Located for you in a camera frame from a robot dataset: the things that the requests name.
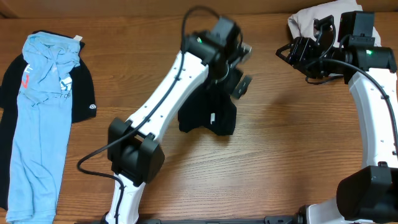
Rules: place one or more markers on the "black garment with logo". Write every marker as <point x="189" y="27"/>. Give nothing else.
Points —
<point x="83" y="108"/>

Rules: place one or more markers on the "black t-shirt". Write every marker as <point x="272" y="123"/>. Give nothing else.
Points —
<point x="210" y="108"/>

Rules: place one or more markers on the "folded beige trousers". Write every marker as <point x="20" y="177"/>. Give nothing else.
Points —
<point x="301" y="23"/>

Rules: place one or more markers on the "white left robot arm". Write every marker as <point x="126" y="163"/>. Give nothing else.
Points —
<point x="134" y="148"/>

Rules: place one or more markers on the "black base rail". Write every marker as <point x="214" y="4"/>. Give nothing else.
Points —
<point x="217" y="220"/>

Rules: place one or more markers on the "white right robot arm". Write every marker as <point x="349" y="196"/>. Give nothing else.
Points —
<point x="347" y="50"/>

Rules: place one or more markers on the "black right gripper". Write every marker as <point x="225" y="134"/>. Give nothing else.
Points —
<point x="300" y="48"/>

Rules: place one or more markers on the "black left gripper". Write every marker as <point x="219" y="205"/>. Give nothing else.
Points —
<point x="242" y="85"/>

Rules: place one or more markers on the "light blue t-shirt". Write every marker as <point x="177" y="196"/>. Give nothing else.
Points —
<point x="44" y="119"/>

